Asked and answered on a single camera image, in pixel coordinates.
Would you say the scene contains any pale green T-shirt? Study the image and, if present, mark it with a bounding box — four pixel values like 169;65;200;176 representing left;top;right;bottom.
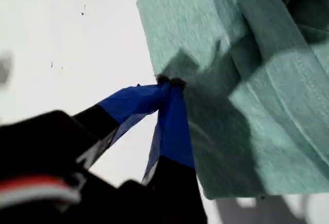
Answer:
135;0;329;200

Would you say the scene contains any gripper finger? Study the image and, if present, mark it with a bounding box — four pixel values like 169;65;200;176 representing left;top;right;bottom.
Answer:
141;78;208;224
70;74;172;171

